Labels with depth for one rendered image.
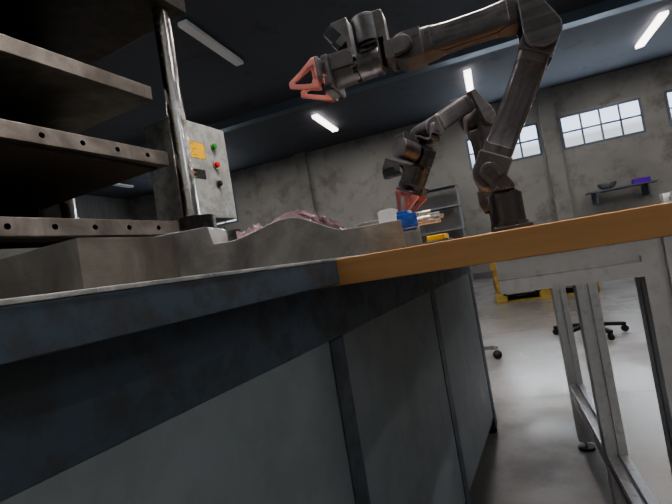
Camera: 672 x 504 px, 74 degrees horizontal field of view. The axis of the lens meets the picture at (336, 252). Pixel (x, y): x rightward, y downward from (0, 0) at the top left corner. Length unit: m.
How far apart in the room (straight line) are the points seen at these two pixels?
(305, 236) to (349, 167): 10.46
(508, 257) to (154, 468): 0.47
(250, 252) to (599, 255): 0.60
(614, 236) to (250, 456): 0.50
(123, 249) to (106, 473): 0.30
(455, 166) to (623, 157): 3.35
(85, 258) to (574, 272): 0.61
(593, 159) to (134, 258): 10.59
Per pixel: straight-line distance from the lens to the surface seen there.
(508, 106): 0.93
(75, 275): 0.60
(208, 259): 0.93
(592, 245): 0.63
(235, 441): 0.54
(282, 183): 11.96
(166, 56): 1.82
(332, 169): 11.45
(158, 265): 0.66
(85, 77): 1.66
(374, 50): 1.00
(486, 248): 0.62
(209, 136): 2.03
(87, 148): 1.52
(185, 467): 0.49
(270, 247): 0.88
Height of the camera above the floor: 0.79
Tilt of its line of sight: 2 degrees up
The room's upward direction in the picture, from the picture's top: 9 degrees counter-clockwise
